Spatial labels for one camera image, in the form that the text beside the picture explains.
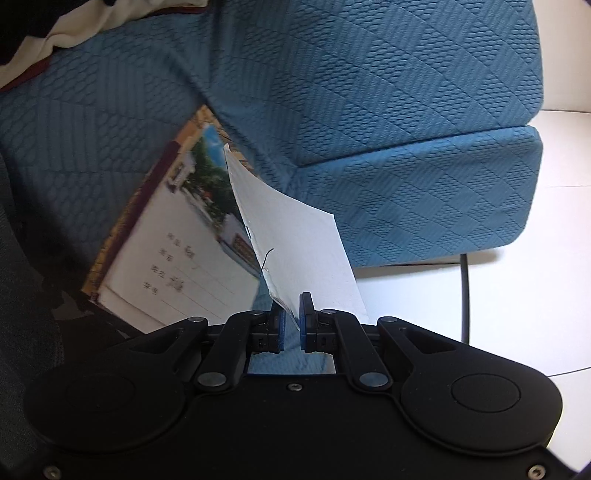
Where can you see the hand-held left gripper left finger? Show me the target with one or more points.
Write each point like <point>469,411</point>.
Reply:
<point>278,332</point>

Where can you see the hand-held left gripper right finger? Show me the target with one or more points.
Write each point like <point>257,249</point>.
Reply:
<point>304,323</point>

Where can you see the photo cover notebook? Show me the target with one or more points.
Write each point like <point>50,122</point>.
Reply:
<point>184,267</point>

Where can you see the painting cover book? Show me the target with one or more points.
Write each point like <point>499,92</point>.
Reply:
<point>115,240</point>

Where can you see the purple book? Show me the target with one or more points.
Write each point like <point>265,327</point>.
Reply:
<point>161,164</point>

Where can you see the curved grey metal bar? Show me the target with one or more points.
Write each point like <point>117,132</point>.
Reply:
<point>464,300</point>

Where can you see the blue quilted folding seat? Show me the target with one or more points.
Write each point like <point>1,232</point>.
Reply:
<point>392,92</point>
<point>92,129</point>

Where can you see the striped fleece blanket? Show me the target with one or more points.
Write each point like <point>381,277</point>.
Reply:
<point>55,32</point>

